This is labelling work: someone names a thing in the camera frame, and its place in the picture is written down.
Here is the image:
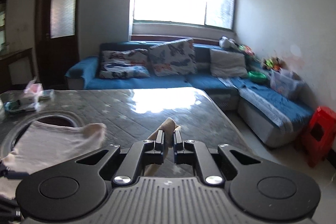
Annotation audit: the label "colourful toy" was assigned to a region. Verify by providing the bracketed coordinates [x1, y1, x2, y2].
[238, 44, 256, 56]

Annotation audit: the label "grey pillow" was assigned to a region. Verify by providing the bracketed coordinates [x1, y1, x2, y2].
[209, 49, 248, 78]

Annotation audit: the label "pink white tissue pack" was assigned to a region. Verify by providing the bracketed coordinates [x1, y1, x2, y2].
[23, 81, 43, 105]

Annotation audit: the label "blue corner sofa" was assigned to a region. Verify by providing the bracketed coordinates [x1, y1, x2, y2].
[65, 42, 315, 148]

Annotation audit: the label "green bowl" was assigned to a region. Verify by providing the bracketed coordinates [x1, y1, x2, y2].
[247, 71, 267, 83]

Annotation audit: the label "red plastic stool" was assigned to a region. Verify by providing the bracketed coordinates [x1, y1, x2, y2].
[299, 106, 336, 168]

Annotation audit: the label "cream garment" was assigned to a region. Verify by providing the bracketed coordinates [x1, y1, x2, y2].
[0, 117, 181, 199]

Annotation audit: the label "dark wooden sideboard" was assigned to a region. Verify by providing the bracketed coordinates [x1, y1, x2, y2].
[0, 48, 34, 93]

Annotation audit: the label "round black induction cooktop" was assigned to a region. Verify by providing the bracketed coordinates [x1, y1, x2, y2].
[34, 112, 79, 128]

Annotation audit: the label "blue black handheld device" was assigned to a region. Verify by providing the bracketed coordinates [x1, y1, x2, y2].
[5, 100, 21, 113]

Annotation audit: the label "tall dark display cabinet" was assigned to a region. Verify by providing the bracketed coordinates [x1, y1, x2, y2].
[0, 0, 9, 54]

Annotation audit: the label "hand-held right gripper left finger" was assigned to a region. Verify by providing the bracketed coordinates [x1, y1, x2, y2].
[75, 130, 166, 187]

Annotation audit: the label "small flat box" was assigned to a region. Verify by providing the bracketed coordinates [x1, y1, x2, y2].
[39, 90, 55, 100]

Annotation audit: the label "clear plastic storage box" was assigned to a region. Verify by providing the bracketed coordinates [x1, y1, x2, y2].
[270, 69, 305, 100]

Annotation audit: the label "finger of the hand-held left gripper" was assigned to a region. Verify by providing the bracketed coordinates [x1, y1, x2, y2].
[0, 160, 30, 179]

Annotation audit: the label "dark wooden door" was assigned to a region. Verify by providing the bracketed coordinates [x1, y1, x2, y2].
[35, 0, 84, 89]

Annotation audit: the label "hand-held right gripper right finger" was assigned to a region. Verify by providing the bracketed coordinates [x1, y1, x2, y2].
[172, 131, 263, 186]

